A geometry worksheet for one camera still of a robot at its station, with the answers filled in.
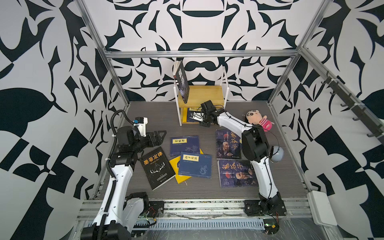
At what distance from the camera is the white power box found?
27.1 inches

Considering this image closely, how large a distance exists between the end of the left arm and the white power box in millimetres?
802

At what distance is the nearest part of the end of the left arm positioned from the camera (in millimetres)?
670

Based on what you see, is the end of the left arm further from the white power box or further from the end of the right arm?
the white power box

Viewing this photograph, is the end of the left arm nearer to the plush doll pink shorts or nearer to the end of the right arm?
the end of the right arm
